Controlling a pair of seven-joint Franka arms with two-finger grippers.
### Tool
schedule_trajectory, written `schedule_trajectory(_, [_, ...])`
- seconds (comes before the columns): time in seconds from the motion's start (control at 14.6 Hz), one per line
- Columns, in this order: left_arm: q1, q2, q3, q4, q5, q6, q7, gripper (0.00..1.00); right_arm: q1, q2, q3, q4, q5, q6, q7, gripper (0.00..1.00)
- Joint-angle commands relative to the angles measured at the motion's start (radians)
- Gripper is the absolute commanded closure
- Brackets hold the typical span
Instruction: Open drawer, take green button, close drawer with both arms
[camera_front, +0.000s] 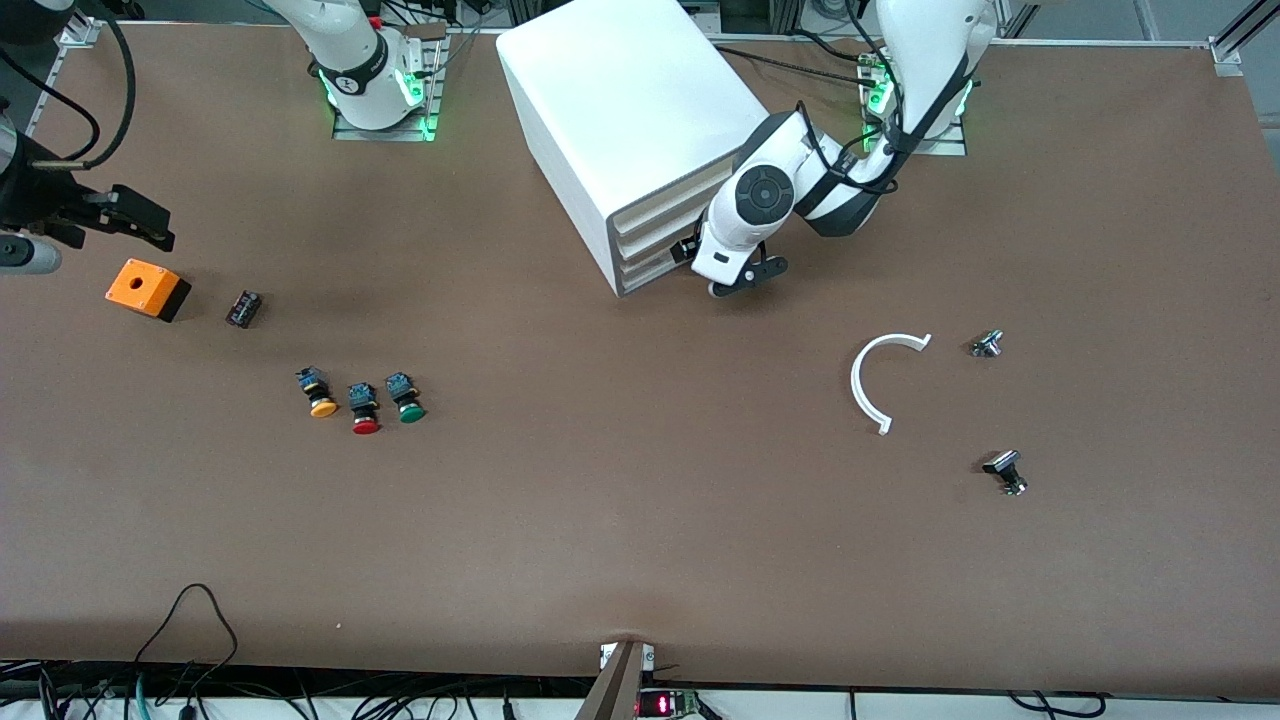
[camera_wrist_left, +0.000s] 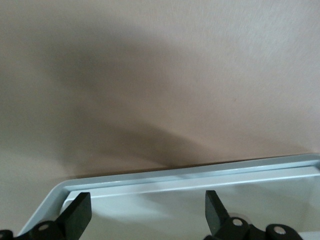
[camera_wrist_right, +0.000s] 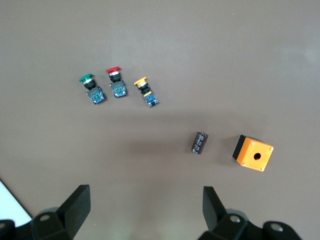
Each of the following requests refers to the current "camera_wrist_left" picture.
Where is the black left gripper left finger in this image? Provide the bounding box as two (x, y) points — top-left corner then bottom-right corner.
(0, 191), (92, 240)

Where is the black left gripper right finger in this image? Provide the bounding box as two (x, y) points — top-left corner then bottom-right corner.
(204, 190), (305, 240)

